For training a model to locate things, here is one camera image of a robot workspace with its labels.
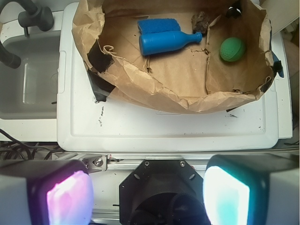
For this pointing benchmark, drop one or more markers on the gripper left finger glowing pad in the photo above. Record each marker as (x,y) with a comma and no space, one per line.
(41,192)

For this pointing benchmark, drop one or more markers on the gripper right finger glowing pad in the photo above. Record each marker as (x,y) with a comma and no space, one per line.
(254,189)

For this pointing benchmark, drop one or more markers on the green ball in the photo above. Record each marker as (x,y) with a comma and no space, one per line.
(232,49)

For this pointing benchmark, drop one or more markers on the white plastic lid tray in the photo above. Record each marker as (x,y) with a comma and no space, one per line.
(83,124)

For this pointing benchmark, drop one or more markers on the grey toy sink basin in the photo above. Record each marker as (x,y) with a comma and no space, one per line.
(28,93)

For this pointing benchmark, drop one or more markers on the blue tape piece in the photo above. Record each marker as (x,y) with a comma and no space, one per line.
(277,66)

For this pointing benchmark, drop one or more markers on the brown paper bag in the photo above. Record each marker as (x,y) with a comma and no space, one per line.
(194,79)

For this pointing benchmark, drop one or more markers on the blue plastic bottle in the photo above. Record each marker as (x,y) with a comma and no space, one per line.
(168,41)

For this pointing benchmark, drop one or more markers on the brown rock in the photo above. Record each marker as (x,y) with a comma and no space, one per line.
(200,22)

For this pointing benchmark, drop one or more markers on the dark grey toy faucet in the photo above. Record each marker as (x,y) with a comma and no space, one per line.
(32,15)

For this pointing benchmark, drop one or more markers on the blue sponge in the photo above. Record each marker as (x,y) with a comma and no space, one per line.
(148,26)

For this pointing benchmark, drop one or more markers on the aluminium rail frame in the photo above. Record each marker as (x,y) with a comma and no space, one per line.
(100,162)

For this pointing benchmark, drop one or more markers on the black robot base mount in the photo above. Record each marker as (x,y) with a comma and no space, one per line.
(162,192)

